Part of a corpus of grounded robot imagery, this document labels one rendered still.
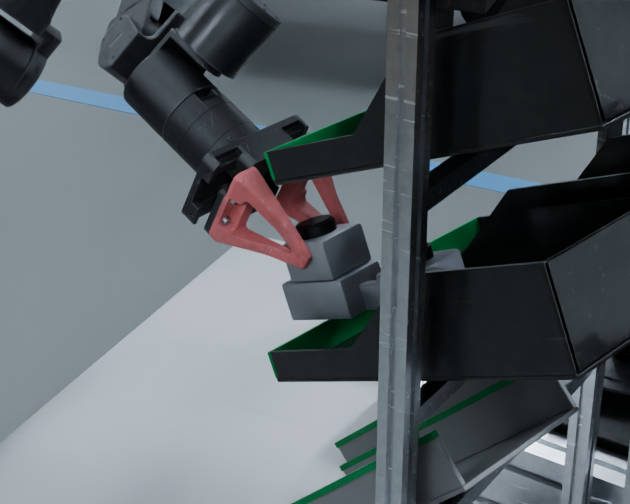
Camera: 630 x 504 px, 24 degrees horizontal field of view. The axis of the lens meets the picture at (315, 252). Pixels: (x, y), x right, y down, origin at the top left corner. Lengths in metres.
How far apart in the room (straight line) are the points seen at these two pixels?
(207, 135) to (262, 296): 0.77
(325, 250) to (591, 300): 0.23
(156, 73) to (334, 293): 0.22
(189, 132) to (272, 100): 3.57
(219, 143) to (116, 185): 3.05
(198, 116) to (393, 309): 0.26
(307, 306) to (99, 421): 0.59
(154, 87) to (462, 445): 0.36
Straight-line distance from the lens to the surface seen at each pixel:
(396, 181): 0.87
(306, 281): 1.06
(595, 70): 0.80
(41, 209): 4.02
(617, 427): 1.43
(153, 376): 1.69
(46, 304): 3.57
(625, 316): 0.91
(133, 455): 1.56
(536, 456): 1.40
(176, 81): 1.10
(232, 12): 1.10
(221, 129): 1.08
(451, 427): 1.15
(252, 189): 1.04
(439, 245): 1.22
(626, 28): 0.83
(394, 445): 0.96
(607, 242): 0.90
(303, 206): 1.11
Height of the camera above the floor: 1.78
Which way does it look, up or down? 28 degrees down
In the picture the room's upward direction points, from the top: straight up
